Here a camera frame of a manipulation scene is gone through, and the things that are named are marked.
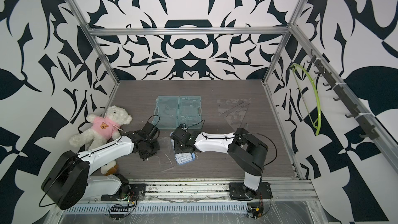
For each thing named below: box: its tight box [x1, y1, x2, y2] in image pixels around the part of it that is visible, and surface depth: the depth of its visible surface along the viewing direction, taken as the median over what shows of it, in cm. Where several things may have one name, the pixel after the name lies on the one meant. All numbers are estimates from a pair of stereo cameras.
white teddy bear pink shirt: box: [68, 105, 133, 150], surface depth 89 cm
